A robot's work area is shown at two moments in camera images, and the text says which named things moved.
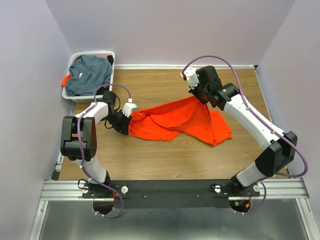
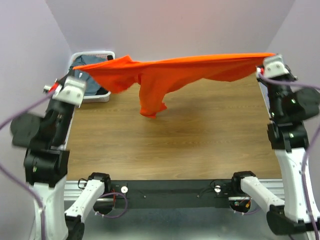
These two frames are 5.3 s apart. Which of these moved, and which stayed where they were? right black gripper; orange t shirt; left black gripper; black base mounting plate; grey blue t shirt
Moved: right black gripper; orange t shirt; left black gripper
Stayed: grey blue t shirt; black base mounting plate
